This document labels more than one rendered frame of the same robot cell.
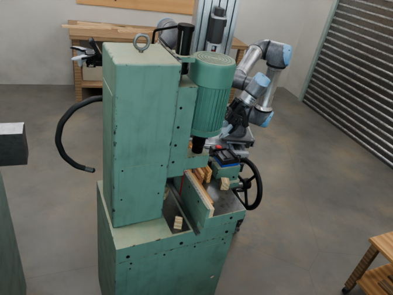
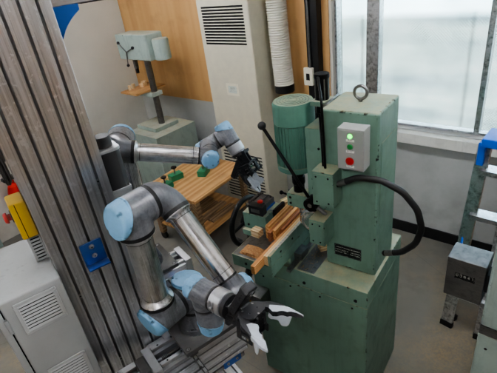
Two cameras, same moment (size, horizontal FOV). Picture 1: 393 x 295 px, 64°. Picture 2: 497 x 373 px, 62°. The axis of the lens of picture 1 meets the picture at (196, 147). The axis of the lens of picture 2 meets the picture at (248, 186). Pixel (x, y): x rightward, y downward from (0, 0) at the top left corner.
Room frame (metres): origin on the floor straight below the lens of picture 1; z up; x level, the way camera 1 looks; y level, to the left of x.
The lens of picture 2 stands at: (2.02, 1.45, 2.04)
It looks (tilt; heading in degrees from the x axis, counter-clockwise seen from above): 29 degrees down; 249
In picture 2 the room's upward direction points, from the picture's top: 8 degrees counter-clockwise
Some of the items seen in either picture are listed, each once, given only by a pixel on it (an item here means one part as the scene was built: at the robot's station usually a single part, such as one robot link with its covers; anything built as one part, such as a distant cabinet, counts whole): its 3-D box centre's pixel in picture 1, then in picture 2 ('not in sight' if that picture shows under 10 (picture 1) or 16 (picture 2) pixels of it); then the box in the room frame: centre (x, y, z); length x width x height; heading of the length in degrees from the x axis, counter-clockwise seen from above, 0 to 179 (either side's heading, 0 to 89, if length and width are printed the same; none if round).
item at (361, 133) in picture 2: not in sight; (353, 146); (1.16, 0.34, 1.40); 0.10 x 0.06 x 0.16; 120
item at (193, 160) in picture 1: (191, 159); (303, 200); (1.20, 0.01, 1.03); 0.14 x 0.07 x 0.09; 120
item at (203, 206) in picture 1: (181, 170); (303, 223); (1.23, 0.05, 0.93); 0.60 x 0.02 x 0.06; 30
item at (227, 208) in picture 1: (205, 175); (277, 226); (1.30, -0.07, 0.87); 0.61 x 0.30 x 0.06; 30
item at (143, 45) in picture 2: not in sight; (161, 118); (1.30, -2.42, 0.79); 0.62 x 0.48 x 1.58; 114
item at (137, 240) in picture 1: (164, 206); (325, 251); (1.14, 0.10, 0.76); 0.57 x 0.45 x 0.09; 120
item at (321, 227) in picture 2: not in sight; (321, 227); (1.25, 0.23, 1.02); 0.09 x 0.07 x 0.12; 30
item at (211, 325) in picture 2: not in sight; (212, 313); (1.83, 0.53, 1.11); 0.11 x 0.08 x 0.11; 25
